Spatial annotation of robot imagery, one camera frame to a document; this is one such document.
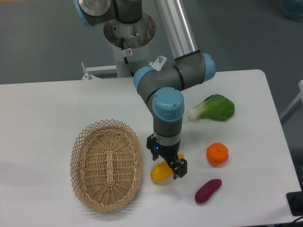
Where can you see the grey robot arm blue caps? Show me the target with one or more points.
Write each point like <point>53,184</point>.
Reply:
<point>160,90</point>

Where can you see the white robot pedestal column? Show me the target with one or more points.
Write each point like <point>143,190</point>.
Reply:
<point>131,43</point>

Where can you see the purple sweet potato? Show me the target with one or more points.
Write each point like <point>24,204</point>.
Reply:
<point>207,190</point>

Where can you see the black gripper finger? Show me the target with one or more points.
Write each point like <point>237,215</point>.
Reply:
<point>152,145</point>
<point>179,168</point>

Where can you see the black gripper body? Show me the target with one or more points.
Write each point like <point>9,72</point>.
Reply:
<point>168,153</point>

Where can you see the white metal base frame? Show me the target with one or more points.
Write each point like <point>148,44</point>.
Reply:
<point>105,72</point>

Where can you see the white frame at right edge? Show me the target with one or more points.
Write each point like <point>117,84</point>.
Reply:
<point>294,106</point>

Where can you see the black device at table edge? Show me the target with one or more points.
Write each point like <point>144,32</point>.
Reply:
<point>295,202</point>

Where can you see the yellow mango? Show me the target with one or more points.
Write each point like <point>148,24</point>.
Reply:
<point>161,172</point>

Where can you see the green bok choy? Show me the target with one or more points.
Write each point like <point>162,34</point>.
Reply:
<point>215,107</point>

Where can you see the orange tangerine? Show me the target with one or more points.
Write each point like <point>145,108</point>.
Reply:
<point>217,153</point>

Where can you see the woven wicker basket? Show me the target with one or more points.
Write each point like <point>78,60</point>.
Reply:
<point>106,165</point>

